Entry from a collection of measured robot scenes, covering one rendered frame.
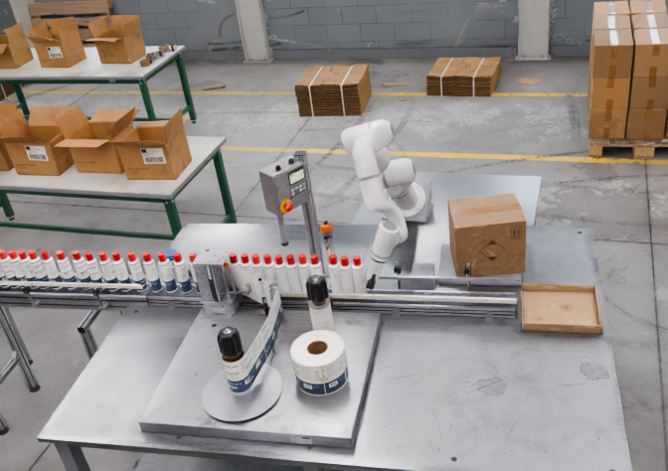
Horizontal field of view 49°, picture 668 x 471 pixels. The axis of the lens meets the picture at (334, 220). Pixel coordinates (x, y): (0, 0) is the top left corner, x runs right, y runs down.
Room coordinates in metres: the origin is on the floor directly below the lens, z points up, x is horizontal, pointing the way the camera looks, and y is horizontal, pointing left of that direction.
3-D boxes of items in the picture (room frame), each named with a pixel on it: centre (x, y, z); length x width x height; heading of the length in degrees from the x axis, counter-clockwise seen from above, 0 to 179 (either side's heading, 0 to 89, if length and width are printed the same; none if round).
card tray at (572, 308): (2.27, -0.86, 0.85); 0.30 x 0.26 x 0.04; 74
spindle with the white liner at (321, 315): (2.26, 0.10, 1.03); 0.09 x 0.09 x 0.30
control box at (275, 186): (2.66, 0.18, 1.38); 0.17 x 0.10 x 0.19; 129
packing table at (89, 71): (6.97, 2.34, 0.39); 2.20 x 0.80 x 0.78; 68
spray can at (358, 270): (2.50, -0.07, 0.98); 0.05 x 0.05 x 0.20
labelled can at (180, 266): (2.73, 0.71, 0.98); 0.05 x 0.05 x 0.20
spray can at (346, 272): (2.51, -0.02, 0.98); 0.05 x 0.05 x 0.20
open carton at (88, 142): (4.46, 1.42, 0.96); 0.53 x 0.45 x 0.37; 159
